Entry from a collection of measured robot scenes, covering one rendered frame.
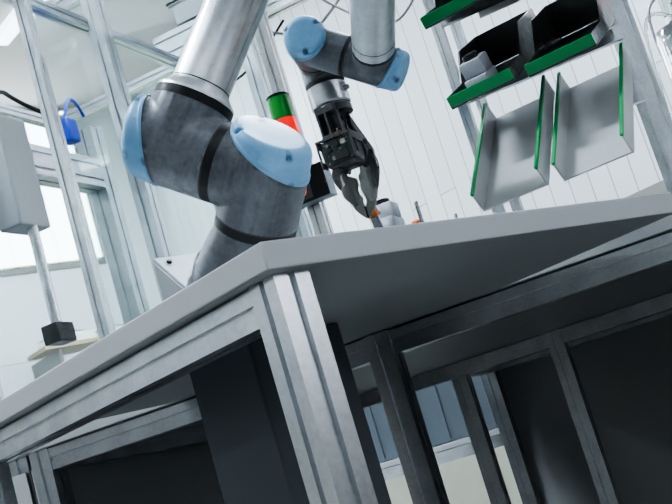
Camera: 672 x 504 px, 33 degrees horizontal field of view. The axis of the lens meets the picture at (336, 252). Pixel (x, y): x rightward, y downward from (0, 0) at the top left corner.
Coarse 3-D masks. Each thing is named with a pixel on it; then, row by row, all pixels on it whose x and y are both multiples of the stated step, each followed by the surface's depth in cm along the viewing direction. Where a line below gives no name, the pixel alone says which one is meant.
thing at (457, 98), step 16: (528, 16) 216; (496, 32) 224; (512, 32) 222; (528, 32) 213; (464, 48) 219; (480, 48) 226; (496, 48) 225; (512, 48) 224; (528, 48) 209; (496, 64) 226; (512, 64) 199; (464, 80) 213; (496, 80) 199; (512, 80) 198; (448, 96) 204; (464, 96) 202; (480, 96) 201
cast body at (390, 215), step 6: (384, 198) 214; (378, 204) 214; (384, 204) 213; (390, 204) 213; (396, 204) 216; (378, 210) 214; (384, 210) 213; (390, 210) 213; (396, 210) 214; (384, 216) 213; (390, 216) 211; (396, 216) 213; (384, 222) 212; (390, 222) 211; (396, 222) 212; (402, 222) 215
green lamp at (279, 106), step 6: (276, 96) 236; (282, 96) 237; (288, 96) 238; (270, 102) 237; (276, 102) 236; (282, 102) 236; (288, 102) 237; (270, 108) 237; (276, 108) 236; (282, 108) 236; (288, 108) 236; (270, 114) 238; (276, 114) 236; (282, 114) 236; (288, 114) 236; (294, 114) 237
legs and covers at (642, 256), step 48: (528, 288) 178; (576, 288) 175; (384, 336) 187; (432, 336) 184; (576, 336) 309; (384, 384) 186; (432, 384) 324; (576, 384) 308; (96, 432) 208; (144, 432) 204; (192, 432) 261; (48, 480) 212; (96, 480) 231; (144, 480) 246; (192, 480) 263; (432, 480) 182
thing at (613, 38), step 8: (488, 0) 213; (496, 0) 212; (504, 0) 213; (472, 8) 214; (480, 8) 214; (456, 16) 215; (464, 16) 215; (448, 24) 217; (616, 24) 220; (616, 32) 203; (608, 40) 204; (616, 40) 203; (592, 48) 205; (600, 48) 205; (576, 56) 206; (560, 64) 207; (544, 72) 209; (520, 80) 210; (504, 88) 212
